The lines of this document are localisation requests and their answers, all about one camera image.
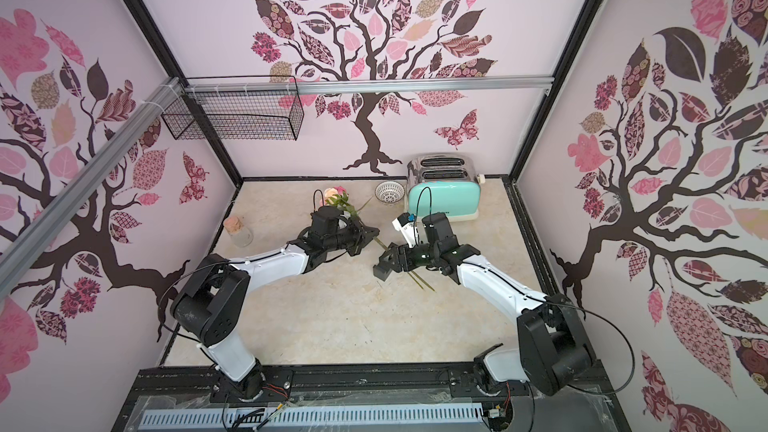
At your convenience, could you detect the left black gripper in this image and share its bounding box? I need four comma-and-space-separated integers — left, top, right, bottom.
325, 217, 381, 257

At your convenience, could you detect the peach artificial rose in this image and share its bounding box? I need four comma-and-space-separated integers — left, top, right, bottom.
322, 187, 427, 292

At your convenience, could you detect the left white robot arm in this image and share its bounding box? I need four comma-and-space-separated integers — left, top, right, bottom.
170, 206, 380, 400

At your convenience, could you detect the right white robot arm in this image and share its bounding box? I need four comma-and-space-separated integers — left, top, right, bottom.
373, 213, 596, 396

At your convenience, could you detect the patterned white bowl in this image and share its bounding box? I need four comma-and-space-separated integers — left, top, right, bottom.
375, 181, 405, 204

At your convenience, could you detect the mint green toaster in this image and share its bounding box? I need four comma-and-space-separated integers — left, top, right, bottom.
404, 153, 485, 222

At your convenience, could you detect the black wire basket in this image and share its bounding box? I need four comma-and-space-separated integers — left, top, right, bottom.
162, 74, 305, 141

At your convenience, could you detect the rear aluminium frame rail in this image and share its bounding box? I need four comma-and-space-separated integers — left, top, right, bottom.
185, 75, 554, 95

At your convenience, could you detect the aluminium frame rail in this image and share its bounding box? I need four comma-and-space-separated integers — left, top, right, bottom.
185, 75, 554, 95
1, 77, 183, 297

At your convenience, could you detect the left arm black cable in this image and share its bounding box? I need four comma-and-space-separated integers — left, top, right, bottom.
155, 260, 235, 343

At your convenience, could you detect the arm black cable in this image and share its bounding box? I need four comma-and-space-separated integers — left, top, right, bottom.
155, 260, 235, 343
539, 299, 636, 398

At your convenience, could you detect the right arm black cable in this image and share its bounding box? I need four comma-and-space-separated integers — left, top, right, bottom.
539, 299, 636, 398

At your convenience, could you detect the white slotted cable duct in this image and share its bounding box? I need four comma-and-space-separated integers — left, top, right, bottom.
127, 403, 487, 431

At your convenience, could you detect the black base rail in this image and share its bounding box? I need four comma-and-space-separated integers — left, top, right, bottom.
111, 362, 630, 431

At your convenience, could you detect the left aluminium frame rail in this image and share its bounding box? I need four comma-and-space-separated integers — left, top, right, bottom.
1, 77, 183, 297

